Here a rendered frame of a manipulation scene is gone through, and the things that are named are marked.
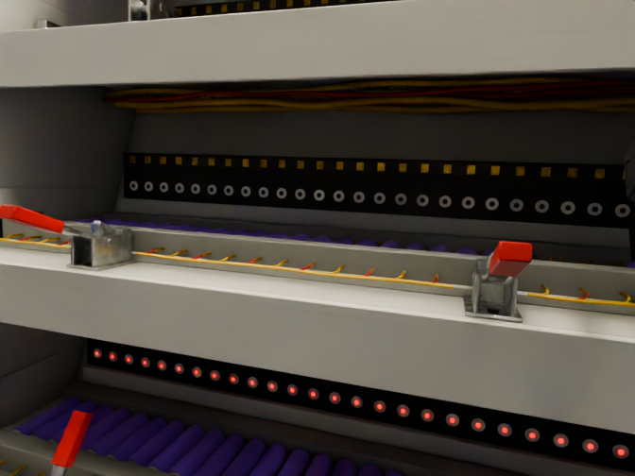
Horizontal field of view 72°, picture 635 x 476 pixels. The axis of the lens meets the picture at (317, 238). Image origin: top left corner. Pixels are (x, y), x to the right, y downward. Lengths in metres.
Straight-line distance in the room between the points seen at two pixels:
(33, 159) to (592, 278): 0.49
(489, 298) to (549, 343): 0.05
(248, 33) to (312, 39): 0.05
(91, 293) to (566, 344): 0.28
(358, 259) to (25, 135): 0.36
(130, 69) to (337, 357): 0.26
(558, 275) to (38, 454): 0.41
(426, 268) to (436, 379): 0.08
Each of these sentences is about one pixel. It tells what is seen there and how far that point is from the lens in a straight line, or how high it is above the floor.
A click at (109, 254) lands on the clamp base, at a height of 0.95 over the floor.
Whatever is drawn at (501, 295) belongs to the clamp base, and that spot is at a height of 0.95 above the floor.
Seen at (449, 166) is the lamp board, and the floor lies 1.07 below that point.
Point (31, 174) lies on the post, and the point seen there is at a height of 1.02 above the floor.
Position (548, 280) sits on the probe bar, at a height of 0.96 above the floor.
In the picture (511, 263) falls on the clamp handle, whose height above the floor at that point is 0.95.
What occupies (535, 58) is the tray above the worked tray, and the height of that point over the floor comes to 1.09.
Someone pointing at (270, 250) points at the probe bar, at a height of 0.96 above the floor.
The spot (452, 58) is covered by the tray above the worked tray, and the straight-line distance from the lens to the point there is 0.30.
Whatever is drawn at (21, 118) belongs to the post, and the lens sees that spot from 0.52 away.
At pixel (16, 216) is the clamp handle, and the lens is 0.30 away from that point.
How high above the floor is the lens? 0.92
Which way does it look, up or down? 10 degrees up
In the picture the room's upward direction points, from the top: 8 degrees clockwise
